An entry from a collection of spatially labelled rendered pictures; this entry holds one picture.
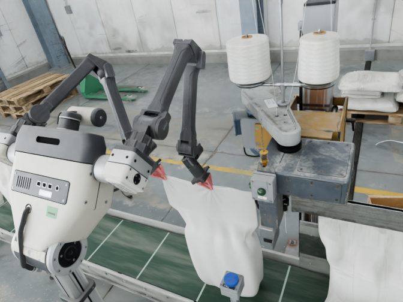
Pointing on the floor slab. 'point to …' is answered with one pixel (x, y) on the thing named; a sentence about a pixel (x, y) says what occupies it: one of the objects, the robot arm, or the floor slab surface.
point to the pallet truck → (87, 84)
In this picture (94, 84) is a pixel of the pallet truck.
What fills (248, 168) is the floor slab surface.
